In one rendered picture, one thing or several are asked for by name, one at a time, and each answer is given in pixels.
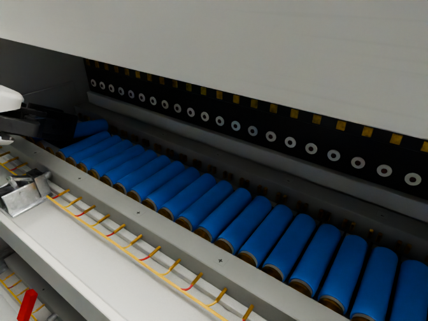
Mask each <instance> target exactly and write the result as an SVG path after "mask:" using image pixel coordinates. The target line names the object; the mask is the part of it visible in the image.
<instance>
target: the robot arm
mask: <svg viewBox="0 0 428 321"><path fill-rule="evenodd" d="M22 102H24V98H23V97H22V95H21V94H20V93H18V92H16V91H14V90H11V89H9V88H7V87H4V86H2V85H0V145H9V144H11V143H12V142H14V140H15V139H14V138H13V137H11V136H10V135H9V134H11V135H17V136H28V137H33V138H41V139H51V140H57V141H67V142H71V141H72V140H73V137H74V134H75V129H76V125H77V121H78V117H77V116H76V115H72V114H69V113H64V111H63V110H61V109H57V108H52V107H49V106H43V105H40V104H34V103H29V104H28V107H27V108H26V106H27V104H25V103H22Z"/></svg>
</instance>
